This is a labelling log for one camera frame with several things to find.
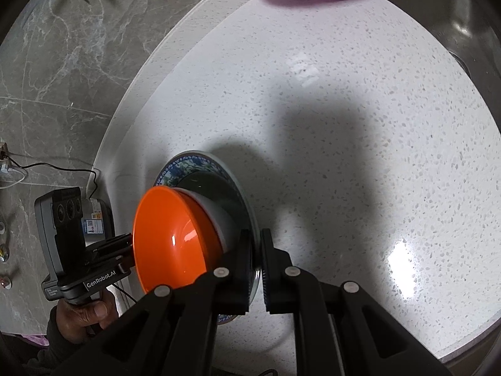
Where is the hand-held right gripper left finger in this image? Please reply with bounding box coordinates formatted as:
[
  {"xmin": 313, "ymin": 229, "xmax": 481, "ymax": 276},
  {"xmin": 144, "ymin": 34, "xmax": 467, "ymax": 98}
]
[{"xmin": 51, "ymin": 228, "xmax": 253, "ymax": 376}]

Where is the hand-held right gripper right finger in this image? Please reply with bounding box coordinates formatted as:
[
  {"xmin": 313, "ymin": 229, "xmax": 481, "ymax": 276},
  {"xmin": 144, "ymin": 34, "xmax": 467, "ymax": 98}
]
[{"xmin": 260, "ymin": 228, "xmax": 455, "ymax": 376}]

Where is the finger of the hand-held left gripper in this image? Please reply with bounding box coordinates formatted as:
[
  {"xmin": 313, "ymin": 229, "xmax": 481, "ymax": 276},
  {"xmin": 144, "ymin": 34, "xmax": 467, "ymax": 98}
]
[{"xmin": 87, "ymin": 234, "xmax": 134, "ymax": 268}]

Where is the orange bowl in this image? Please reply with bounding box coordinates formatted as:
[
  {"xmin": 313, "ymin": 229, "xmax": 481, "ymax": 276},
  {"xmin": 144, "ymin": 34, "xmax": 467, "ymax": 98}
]
[{"xmin": 132, "ymin": 186, "xmax": 235, "ymax": 294}]

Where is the blue patterned bowl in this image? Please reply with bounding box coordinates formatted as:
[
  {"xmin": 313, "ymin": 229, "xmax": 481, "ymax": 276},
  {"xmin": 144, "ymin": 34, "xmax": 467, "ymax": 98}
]
[{"xmin": 154, "ymin": 149, "xmax": 261, "ymax": 326}]

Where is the person's left forearm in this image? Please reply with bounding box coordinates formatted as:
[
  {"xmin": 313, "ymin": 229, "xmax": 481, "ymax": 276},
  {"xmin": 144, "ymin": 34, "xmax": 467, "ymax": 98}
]
[{"xmin": 46, "ymin": 307, "xmax": 98, "ymax": 376}]

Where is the person's left hand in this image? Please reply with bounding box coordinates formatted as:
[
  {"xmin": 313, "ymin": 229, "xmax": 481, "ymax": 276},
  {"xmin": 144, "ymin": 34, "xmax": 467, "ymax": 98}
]
[{"xmin": 57, "ymin": 290, "xmax": 119, "ymax": 335}]

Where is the black appliance with label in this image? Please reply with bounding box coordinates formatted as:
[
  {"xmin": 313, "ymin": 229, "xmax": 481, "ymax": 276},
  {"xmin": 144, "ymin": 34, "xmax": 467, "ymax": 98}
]
[{"xmin": 80, "ymin": 197, "xmax": 115, "ymax": 243}]

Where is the stainless steel sink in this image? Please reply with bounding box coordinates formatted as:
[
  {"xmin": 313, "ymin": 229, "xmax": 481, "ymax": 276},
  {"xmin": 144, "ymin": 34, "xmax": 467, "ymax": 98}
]
[{"xmin": 376, "ymin": 0, "xmax": 501, "ymax": 134}]

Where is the black cable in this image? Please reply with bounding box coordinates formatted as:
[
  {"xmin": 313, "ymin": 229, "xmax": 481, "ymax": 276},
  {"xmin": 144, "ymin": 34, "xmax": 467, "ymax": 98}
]
[{"xmin": 8, "ymin": 153, "xmax": 102, "ymax": 204}]

